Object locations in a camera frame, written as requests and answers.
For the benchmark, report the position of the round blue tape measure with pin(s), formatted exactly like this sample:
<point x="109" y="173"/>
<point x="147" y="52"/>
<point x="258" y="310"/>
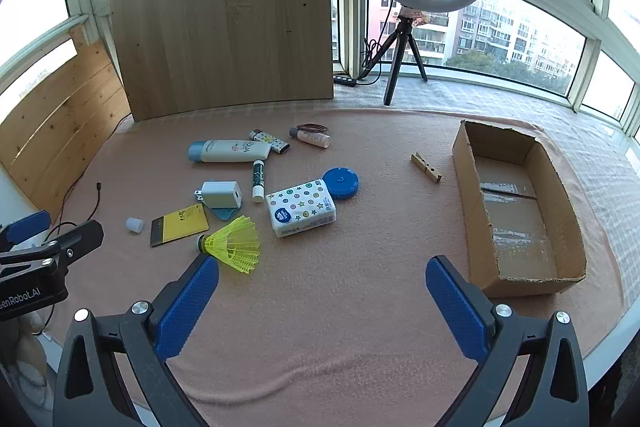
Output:
<point x="341" y="182"/>

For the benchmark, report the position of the patterned slim tube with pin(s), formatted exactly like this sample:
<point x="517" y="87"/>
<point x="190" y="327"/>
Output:
<point x="270" y="141"/>

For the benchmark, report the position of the cardboard box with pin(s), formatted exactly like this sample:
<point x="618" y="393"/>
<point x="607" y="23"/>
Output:
<point x="525" y="217"/>

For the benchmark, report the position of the small pale pink bottle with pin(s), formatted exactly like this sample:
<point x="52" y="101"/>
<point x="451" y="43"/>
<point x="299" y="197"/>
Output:
<point x="312" y="138"/>

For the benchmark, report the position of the green white lip balm stick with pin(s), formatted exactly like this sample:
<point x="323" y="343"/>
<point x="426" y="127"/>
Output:
<point x="258" y="179"/>

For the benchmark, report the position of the large light wooden board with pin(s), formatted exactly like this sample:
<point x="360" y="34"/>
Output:
<point x="225" y="22"/>

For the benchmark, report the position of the wooden clothespin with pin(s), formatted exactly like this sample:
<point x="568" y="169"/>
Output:
<point x="426" y="168"/>

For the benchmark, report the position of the yellow black card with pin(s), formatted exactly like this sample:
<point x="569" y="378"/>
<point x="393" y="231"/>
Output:
<point x="182" y="222"/>

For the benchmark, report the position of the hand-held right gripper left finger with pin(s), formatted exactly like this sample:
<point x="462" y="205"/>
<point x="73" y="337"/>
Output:
<point x="187" y="302"/>

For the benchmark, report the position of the black tripod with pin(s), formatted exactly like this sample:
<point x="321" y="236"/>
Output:
<point x="400" y="52"/>

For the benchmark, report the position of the star patterned tissue pack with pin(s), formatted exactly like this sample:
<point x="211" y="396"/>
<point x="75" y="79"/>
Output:
<point x="300" y="207"/>

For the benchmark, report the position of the wooden plank panel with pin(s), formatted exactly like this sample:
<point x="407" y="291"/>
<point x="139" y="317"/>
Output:
<point x="60" y="122"/>

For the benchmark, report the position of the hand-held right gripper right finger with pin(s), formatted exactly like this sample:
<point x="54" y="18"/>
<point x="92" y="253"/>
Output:
<point x="455" y="302"/>

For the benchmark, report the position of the black inline remote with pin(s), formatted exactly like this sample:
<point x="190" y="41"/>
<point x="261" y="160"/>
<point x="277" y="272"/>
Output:
<point x="346" y="81"/>

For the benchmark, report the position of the white sunscreen tube blue cap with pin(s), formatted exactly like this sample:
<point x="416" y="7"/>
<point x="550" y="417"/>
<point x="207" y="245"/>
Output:
<point x="230" y="151"/>

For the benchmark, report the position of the white wall charger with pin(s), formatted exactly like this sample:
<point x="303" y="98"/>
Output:
<point x="222" y="194"/>

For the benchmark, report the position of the yellow shuttlecock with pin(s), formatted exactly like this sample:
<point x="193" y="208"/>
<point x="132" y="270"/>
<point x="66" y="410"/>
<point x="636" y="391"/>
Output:
<point x="235" y="247"/>

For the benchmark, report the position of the small white plastic cap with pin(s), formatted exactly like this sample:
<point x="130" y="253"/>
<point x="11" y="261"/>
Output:
<point x="135" y="225"/>

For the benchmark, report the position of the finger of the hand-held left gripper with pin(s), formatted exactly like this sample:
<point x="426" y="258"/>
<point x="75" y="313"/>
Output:
<point x="77" y="237"/>
<point x="30" y="224"/>

